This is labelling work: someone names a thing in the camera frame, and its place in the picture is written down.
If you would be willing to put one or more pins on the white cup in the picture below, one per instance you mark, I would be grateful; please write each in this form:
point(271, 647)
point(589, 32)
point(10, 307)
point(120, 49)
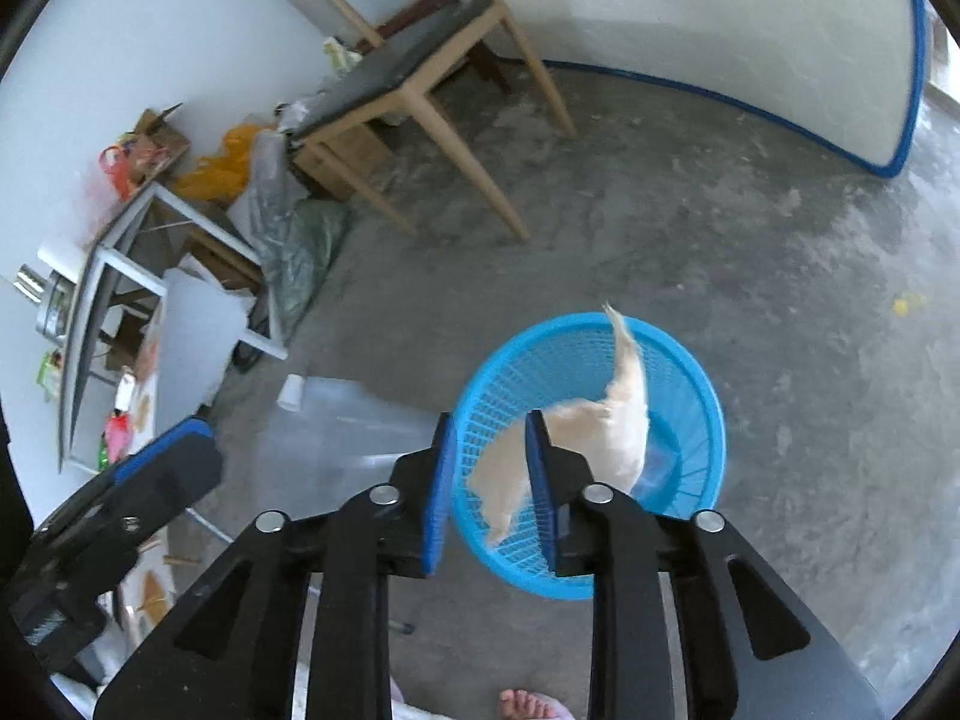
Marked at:
point(291, 392)

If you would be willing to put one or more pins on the white mattress with blue edge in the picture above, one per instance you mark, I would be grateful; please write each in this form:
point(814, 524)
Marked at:
point(712, 15)

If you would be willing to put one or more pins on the clear plastic bag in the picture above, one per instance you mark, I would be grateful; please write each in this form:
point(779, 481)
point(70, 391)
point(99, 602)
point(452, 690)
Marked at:
point(270, 180)

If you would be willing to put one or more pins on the yellow plastic bag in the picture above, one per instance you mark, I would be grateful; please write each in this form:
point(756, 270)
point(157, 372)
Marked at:
point(221, 165)

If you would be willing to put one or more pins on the translucent plastic sheet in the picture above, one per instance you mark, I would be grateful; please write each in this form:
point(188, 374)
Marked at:
point(337, 427)

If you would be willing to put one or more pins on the grey green plastic bag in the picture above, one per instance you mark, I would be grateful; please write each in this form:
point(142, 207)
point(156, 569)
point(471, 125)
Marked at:
point(300, 262)

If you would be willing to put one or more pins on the blue plastic basket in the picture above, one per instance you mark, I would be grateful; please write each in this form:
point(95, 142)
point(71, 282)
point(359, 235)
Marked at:
point(675, 390)

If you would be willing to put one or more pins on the open cardboard box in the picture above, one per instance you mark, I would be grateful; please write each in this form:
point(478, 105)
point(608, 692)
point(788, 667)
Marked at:
point(161, 139)

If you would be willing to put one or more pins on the white side table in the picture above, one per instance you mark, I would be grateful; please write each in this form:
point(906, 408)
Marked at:
point(195, 214)

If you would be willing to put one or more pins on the white cloth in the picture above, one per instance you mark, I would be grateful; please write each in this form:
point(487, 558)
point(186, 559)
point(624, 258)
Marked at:
point(600, 427)

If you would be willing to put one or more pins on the wooden chair with dark seat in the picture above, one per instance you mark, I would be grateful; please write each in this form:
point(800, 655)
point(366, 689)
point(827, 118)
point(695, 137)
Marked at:
point(405, 67)

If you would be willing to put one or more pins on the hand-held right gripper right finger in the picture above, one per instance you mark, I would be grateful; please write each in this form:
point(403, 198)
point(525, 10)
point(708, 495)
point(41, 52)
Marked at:
point(538, 495)

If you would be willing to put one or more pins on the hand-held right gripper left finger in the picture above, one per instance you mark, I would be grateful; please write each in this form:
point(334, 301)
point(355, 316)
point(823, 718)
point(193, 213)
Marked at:
point(439, 495)

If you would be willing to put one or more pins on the table with patterned tablecloth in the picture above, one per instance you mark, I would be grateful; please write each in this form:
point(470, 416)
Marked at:
point(142, 397)

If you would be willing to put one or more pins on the white foam board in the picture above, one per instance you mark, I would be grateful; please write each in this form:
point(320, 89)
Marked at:
point(202, 330)

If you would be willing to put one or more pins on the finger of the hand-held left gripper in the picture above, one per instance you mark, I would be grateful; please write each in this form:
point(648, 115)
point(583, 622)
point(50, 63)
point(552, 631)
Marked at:
point(161, 472)

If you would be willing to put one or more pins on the red plastic bag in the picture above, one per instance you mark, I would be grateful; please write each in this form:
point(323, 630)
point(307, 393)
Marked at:
point(124, 169)

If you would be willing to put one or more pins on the person's foot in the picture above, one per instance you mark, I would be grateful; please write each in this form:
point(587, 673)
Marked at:
point(525, 706)

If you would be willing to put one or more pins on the white and green bag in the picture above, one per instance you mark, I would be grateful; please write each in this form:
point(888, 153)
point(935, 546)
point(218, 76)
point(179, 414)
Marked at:
point(337, 56)

